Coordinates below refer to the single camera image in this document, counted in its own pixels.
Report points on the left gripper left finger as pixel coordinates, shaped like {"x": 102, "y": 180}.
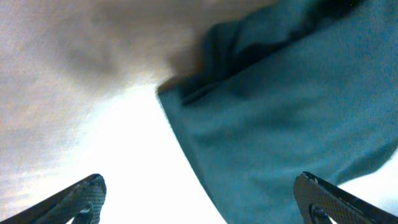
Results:
{"x": 80, "y": 203}

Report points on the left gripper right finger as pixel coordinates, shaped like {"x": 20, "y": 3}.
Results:
{"x": 321, "y": 202}

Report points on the black polo shirt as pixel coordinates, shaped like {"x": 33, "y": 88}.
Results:
{"x": 295, "y": 86}

